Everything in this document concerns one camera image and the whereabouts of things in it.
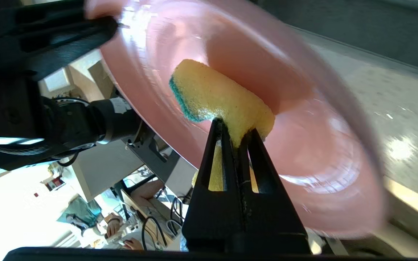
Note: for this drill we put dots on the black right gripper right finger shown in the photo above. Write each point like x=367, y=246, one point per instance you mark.
x=274, y=221

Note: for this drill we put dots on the white robot chassis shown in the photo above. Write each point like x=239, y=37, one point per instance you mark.
x=100, y=170

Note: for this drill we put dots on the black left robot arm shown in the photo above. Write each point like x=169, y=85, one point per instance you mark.
x=85, y=123

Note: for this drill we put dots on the pink plate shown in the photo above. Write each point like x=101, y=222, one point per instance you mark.
x=303, y=145

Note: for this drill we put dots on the yellow fish-shaped sponge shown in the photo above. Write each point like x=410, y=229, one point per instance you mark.
x=212, y=94

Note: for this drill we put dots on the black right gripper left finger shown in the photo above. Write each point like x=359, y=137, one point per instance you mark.
x=212, y=221

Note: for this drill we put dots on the person in teal shirt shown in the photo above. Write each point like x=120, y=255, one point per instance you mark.
x=82, y=214

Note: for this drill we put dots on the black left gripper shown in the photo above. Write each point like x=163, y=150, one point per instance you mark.
x=2, y=72

